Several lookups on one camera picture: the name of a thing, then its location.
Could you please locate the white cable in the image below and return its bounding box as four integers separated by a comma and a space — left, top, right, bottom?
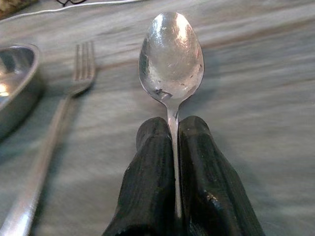
0, 0, 146, 23

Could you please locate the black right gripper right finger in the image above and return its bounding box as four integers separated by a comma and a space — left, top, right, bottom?
177, 115, 266, 236

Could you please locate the silver metal plate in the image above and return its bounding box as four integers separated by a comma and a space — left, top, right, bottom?
0, 43, 43, 143

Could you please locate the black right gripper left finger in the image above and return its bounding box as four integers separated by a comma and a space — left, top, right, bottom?
102, 117, 183, 236

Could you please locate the silver metal spoon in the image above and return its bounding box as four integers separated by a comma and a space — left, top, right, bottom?
138, 11, 205, 219

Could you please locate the silver metal fork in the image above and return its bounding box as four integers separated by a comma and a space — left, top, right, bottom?
0, 41, 96, 236

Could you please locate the black cable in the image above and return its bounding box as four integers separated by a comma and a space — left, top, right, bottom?
56, 0, 86, 6

